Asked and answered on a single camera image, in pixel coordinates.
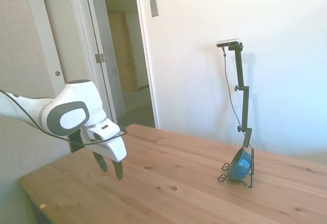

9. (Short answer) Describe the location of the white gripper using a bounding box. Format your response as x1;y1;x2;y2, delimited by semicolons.
80;118;128;181

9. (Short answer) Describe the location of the blue bowl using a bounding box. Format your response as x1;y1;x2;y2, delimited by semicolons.
226;147;252;181

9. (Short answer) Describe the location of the wooden hallway door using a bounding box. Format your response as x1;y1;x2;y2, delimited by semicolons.
107;10;141;95

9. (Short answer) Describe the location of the white open door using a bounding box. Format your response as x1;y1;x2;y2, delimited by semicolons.
83;0;126;124

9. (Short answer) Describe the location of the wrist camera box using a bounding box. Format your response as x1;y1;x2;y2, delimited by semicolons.
68;131;84;154

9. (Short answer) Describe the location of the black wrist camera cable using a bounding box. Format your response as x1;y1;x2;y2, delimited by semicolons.
0;89;128;146

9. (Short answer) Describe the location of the black wire dish rack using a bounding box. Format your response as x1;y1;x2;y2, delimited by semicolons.
217;145;255;189

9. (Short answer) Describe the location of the grey camera cable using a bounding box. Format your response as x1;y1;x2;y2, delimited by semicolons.
221;46;247;133

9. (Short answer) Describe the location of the black jointed camera stand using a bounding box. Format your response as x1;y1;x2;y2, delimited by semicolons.
228;42;253;150

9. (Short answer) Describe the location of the grey wall switch plate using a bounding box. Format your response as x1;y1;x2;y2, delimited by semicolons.
149;0;160;18

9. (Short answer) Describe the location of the silver black stereo camera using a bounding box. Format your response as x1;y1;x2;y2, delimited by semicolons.
216;38;242;48

